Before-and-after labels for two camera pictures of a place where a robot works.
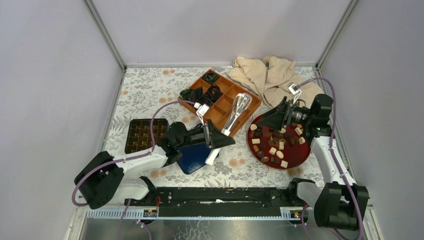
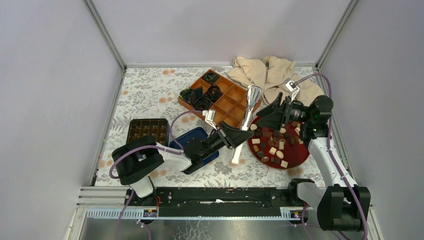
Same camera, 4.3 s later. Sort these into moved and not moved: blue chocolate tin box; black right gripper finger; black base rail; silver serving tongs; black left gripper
Moved: silver serving tongs; black left gripper
Not moved: black right gripper finger; blue chocolate tin box; black base rail
